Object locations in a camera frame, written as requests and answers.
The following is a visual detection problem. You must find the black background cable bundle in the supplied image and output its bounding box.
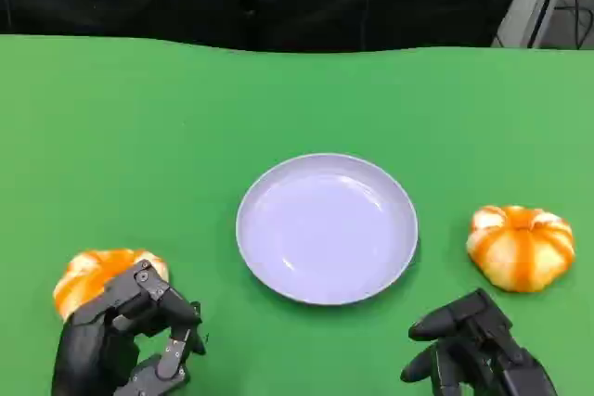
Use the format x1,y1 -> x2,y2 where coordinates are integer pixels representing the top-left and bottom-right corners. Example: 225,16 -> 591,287
554,0 -> 594,50

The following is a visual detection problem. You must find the grey metal frame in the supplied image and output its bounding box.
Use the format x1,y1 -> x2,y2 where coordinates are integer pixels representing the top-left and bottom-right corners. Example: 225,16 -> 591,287
490,0 -> 587,49

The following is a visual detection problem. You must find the green table cloth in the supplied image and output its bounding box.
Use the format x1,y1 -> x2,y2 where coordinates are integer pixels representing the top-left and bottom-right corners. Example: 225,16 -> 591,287
0,33 -> 594,396

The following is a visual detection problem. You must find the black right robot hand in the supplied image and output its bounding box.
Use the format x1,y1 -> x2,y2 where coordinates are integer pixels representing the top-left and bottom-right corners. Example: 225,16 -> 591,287
399,287 -> 561,396

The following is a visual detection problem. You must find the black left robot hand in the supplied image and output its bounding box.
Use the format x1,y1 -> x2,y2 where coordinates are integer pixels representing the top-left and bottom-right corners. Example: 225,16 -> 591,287
50,260 -> 209,396

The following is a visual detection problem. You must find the lilac plate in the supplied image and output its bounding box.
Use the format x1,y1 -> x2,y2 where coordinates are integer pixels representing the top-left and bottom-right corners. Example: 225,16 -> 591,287
235,151 -> 420,307

